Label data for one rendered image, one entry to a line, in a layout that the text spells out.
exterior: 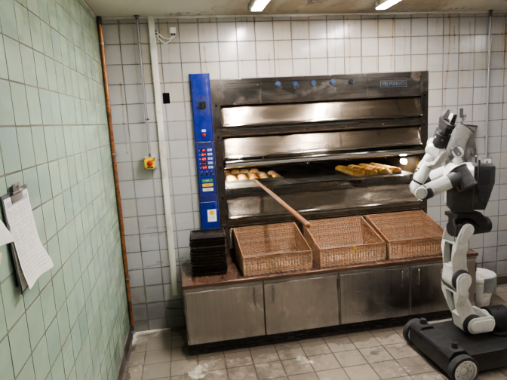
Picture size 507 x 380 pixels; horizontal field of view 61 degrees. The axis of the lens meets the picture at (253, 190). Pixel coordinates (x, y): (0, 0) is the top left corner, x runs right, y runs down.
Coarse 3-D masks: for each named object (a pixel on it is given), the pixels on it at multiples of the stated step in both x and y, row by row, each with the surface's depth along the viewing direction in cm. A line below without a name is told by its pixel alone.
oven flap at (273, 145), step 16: (368, 128) 383; (384, 128) 386; (400, 128) 388; (416, 128) 390; (224, 144) 362; (240, 144) 364; (256, 144) 366; (272, 144) 368; (288, 144) 370; (304, 144) 372; (320, 144) 374; (336, 144) 376; (352, 144) 378; (368, 144) 380; (384, 144) 383; (400, 144) 383; (416, 144) 385
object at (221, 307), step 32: (192, 288) 318; (224, 288) 324; (256, 288) 327; (288, 288) 331; (320, 288) 336; (352, 288) 341; (384, 288) 346; (416, 288) 350; (192, 320) 322; (224, 320) 327; (256, 320) 331; (288, 320) 336; (320, 320) 340; (352, 320) 345; (384, 320) 355; (192, 352) 331
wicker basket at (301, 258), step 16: (272, 224) 375; (288, 224) 377; (240, 240) 369; (256, 240) 371; (272, 240) 374; (288, 240) 376; (304, 240) 350; (240, 256) 340; (256, 256) 328; (272, 256) 330; (288, 256) 333; (304, 256) 336; (256, 272) 330; (272, 272) 332
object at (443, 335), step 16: (448, 320) 328; (496, 320) 300; (416, 336) 313; (432, 336) 302; (448, 336) 305; (464, 336) 304; (480, 336) 303; (496, 336) 301; (432, 352) 295; (448, 352) 281; (464, 352) 279; (480, 352) 283; (496, 352) 285; (480, 368) 284
